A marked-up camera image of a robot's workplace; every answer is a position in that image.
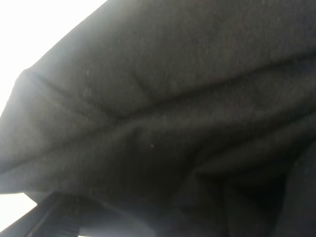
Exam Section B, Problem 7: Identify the black printed t-shirt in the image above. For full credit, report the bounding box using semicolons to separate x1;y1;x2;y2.
0;0;316;237

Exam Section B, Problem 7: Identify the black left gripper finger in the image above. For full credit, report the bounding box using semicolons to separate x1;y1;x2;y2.
0;193;79;237

